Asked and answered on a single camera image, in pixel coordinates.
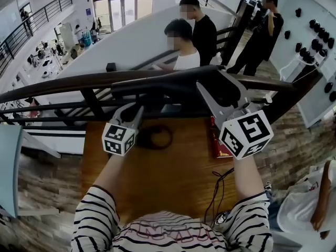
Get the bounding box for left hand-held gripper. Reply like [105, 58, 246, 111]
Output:
[101, 102, 145, 158]

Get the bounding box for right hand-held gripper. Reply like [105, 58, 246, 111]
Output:
[196, 69, 275, 160]

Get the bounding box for person's right forearm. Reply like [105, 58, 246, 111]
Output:
[232, 155, 265, 202]

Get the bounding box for person's left forearm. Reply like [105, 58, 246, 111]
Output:
[91, 152, 127, 194]

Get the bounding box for red book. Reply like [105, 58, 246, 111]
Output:
[209, 115, 235, 159]

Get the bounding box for black metal balcony railing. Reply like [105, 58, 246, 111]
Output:
[0, 0, 74, 76]
[177, 0, 238, 17]

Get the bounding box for group of black headsets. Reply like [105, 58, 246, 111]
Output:
[284, 6, 336, 102]

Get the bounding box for glass entrance door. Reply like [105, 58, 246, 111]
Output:
[92, 0, 155, 33]

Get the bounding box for person's striped shirt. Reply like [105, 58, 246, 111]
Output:
[70, 184, 275, 252]

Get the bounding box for pale blue panel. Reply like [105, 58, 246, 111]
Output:
[0, 124, 61, 218]

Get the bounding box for dark wooden stair post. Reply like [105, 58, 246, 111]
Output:
[222, 3, 254, 66]
[262, 69, 324, 126]

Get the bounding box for thin black cable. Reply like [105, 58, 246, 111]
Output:
[204, 167, 235, 221]

